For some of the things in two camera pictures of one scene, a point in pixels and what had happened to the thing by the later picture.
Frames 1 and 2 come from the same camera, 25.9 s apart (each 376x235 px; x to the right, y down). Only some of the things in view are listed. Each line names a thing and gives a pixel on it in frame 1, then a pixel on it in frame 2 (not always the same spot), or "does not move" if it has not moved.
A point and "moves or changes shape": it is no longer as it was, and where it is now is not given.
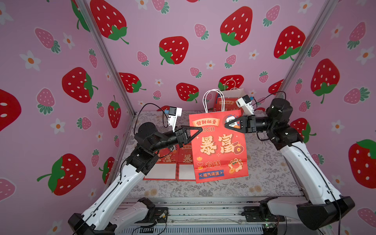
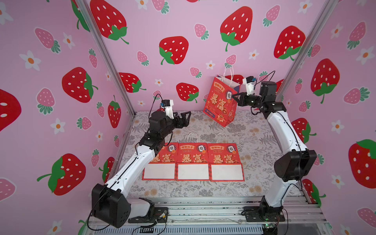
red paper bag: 219,152 moves or changes shape
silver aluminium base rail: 212,216 does not move
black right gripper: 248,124 → 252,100
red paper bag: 226,104 moves or changes shape
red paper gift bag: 166,168 does not move
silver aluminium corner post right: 326,7 does not move
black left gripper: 181,140 → 182,124
